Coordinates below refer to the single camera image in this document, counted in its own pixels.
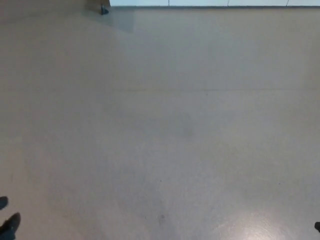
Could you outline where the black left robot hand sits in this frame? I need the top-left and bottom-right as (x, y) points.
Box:
(0, 196), (22, 240)

